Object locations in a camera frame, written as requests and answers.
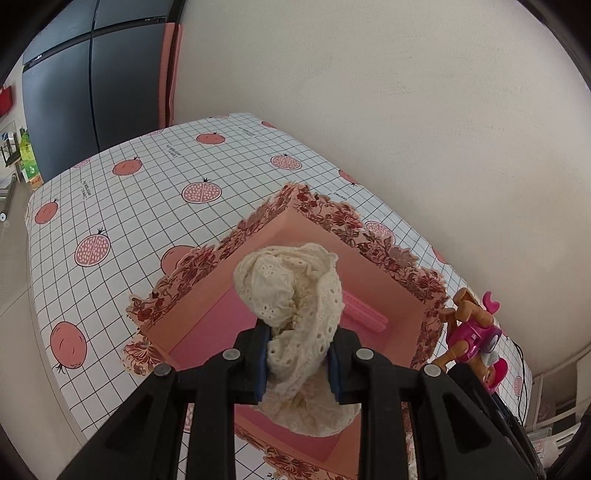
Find pink puppy toy figure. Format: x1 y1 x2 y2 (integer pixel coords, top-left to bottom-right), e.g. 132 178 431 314
433 287 508 394

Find cream lace scrunchie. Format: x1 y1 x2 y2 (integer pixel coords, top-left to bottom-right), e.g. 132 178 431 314
233 243 361 437

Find pink floral gift box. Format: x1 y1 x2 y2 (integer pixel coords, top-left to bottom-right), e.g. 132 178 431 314
123 183 448 479

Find pink plastic comb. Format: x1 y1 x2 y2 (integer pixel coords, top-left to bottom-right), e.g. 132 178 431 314
342 291 389 333

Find pomegranate grid tablecloth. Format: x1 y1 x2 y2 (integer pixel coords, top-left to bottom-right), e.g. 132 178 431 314
25 112 535 480

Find green snack box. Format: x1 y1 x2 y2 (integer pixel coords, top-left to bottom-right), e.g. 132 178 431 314
19 128 43 190

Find dark grey refrigerator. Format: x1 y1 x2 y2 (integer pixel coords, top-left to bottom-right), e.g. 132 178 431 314
22 0 184 181

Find red hanging bag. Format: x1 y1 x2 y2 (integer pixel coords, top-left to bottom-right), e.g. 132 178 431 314
0 85 14 117

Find pink foam board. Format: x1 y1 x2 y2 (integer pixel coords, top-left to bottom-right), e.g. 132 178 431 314
158 22 182 129

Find black cable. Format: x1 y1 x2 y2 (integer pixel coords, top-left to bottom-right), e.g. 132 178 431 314
507 336 530 425

